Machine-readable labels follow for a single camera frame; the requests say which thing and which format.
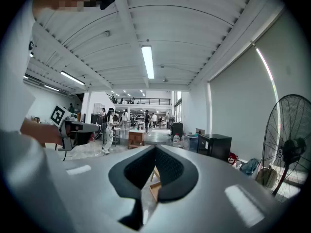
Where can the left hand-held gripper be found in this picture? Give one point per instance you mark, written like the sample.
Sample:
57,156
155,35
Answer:
63,135

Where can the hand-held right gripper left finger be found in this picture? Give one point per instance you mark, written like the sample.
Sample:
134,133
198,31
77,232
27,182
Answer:
97,190

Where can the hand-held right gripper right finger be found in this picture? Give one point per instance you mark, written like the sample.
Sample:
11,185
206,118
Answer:
213,198

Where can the person's left forearm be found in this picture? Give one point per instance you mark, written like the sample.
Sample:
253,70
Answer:
39,130

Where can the white top desk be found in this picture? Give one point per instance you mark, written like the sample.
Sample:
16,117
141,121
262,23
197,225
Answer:
116,128

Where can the blue cloth pile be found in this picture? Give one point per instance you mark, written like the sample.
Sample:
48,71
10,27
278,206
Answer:
250,166

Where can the group of small ceiling lights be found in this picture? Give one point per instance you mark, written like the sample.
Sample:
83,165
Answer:
125,91

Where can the black glass-door fridge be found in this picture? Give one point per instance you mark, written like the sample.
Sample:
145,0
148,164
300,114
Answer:
216,147

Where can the white ceiling tube light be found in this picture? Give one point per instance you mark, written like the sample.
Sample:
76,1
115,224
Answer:
148,62
51,88
73,78

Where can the brown paper bag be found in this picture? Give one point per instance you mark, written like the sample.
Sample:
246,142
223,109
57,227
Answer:
266,177

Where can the black mezzanine railing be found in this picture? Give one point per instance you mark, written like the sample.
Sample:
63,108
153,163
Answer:
145,101

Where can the brown cardboard sheet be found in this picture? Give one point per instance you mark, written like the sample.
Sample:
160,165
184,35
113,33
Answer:
200,131

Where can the clear water jug red label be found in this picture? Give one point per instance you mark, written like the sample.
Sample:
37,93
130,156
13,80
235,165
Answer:
177,138

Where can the tall black cabinet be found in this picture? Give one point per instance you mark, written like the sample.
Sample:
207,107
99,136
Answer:
177,128

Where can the person's white shirt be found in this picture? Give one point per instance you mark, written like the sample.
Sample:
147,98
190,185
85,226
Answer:
14,81

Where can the grey roller blind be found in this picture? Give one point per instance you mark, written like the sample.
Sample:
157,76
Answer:
238,110
291,57

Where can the black pedestal fan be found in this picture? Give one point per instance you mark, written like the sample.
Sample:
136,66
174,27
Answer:
294,145

